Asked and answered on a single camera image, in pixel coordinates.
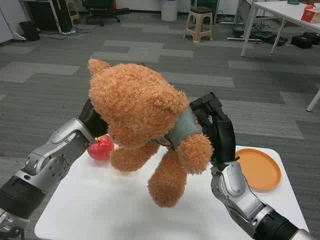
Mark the black bag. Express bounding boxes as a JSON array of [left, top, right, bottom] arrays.
[[290, 31, 320, 49]]

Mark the white table leg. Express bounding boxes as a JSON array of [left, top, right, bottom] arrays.
[[306, 87, 320, 113]]

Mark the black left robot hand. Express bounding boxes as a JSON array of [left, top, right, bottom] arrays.
[[78, 98, 110, 141]]

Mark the white desk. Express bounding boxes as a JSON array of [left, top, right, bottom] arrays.
[[240, 0, 320, 58]]

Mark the white cylindrical bin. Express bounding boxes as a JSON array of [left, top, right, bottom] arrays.
[[160, 0, 178, 22]]

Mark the red box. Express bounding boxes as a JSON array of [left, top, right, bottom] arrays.
[[300, 8, 320, 24]]

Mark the beige plastic stool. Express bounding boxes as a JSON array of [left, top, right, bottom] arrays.
[[183, 6, 214, 44]]

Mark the red apple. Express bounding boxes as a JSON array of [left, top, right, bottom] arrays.
[[87, 134, 115, 162]]

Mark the brown plush teddy bear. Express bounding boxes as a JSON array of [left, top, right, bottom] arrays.
[[87, 58, 215, 209]]

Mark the black office chair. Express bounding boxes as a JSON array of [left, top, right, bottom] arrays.
[[81, 0, 130, 27]]

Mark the black waste bin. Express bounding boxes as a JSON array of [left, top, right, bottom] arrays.
[[18, 20, 41, 42]]

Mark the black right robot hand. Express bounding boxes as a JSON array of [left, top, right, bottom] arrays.
[[189, 91, 237, 167]]

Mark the black equipment case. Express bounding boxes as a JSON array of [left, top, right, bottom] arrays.
[[254, 31, 288, 47]]

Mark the orange plate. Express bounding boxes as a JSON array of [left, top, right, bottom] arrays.
[[234, 148, 283, 193]]

